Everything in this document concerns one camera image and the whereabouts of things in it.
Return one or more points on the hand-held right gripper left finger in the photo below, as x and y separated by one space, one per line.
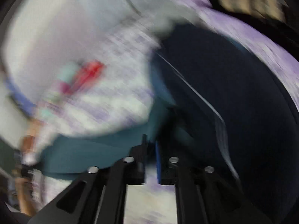
137 168

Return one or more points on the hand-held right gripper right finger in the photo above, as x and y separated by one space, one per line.
158 162

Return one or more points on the dark navy pants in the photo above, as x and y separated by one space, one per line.
233 93

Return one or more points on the person's left forearm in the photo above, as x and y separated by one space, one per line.
23 193

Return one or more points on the white purple printed blanket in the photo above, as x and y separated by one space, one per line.
93 39

